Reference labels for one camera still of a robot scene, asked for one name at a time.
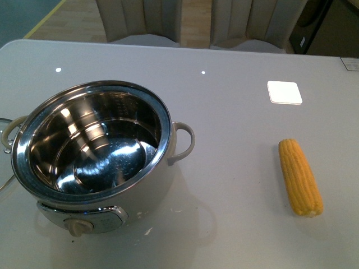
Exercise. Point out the yellow corn cob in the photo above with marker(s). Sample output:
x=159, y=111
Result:
x=302, y=191

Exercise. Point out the glass pot lid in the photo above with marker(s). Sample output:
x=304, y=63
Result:
x=7, y=175

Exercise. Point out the cream electric cooking pot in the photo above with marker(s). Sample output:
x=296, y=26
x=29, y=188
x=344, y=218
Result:
x=97, y=154

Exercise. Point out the beige chair left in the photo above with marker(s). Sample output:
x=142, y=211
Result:
x=141, y=22

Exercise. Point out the beige chair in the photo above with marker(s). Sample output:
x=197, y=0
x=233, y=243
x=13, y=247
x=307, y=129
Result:
x=254, y=25
x=141, y=22

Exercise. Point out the beige chair right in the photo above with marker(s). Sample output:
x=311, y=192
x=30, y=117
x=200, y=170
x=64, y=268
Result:
x=254, y=25

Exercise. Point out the black appliance cabinet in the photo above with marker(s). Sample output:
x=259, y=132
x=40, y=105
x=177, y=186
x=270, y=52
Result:
x=314, y=32

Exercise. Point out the label sticker on table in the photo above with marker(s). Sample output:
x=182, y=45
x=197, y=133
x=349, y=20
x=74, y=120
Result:
x=351, y=64

